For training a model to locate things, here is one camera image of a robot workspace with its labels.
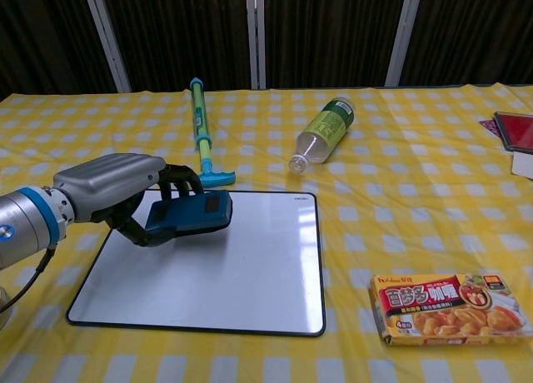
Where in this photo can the clear bottle with green label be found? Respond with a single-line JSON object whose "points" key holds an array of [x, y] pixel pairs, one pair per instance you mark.
{"points": [[329, 127]]}

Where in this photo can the purple patterned card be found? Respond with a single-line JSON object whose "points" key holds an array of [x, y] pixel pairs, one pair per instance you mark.
{"points": [[491, 128]]}

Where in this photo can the white and blue bookmark card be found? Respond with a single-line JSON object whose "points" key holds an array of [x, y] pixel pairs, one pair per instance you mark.
{"points": [[524, 164]]}

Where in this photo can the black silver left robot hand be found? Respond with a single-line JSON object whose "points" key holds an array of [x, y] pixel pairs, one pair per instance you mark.
{"points": [[108, 183]]}

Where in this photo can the yellow white checkered tablecloth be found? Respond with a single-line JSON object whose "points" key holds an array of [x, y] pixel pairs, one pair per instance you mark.
{"points": [[395, 216]]}

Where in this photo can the grey partition post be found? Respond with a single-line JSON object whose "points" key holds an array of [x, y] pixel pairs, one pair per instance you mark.
{"points": [[256, 37], [399, 37], [106, 37]]}

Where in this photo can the green blue toy water pump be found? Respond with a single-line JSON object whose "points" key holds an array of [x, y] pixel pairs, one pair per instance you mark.
{"points": [[200, 120]]}

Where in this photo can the orange curry box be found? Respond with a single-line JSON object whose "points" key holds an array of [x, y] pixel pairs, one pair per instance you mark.
{"points": [[445, 310]]}

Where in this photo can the blue whiteboard eraser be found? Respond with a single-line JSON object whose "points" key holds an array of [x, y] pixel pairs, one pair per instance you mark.
{"points": [[187, 214]]}

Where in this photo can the red flat case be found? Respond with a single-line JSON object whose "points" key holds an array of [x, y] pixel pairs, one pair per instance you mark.
{"points": [[520, 131]]}

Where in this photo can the white whiteboard with black frame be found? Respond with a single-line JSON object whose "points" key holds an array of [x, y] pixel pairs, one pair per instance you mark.
{"points": [[233, 283]]}

